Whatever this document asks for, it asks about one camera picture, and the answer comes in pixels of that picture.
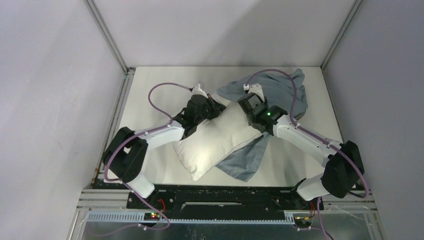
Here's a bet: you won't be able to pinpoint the white pillow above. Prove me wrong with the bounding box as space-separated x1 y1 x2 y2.
173 101 266 182

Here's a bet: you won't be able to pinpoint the grey-blue pillowcase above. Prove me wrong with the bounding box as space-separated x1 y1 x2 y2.
212 68 308 182

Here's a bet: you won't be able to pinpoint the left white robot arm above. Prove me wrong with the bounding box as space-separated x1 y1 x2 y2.
101 83 226 208

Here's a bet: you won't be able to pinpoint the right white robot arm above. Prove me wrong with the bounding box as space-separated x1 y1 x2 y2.
237 84 365 209

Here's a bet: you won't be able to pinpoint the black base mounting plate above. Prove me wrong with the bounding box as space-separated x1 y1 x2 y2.
126 184 324 222

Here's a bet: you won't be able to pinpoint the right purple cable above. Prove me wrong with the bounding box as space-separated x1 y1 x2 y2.
243 68 370 240

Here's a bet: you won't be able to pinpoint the purple cable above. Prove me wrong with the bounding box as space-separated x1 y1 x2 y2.
243 68 370 240
103 82 196 232

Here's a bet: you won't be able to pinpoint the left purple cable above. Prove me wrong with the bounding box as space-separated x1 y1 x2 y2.
103 82 196 232

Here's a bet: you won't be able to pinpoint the left aluminium frame post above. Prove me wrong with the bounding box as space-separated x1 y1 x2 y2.
83 0 129 73

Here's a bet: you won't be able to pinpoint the aluminium frame post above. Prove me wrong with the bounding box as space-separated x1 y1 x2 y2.
320 0 364 72
83 0 129 73

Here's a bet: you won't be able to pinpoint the grey slotted cable duct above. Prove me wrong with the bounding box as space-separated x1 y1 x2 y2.
86 211 296 225

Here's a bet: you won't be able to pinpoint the aluminium base frame rails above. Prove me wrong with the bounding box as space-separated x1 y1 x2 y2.
68 66 387 240

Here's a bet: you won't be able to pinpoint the right aluminium frame post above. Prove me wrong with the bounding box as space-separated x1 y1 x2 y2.
320 0 364 72

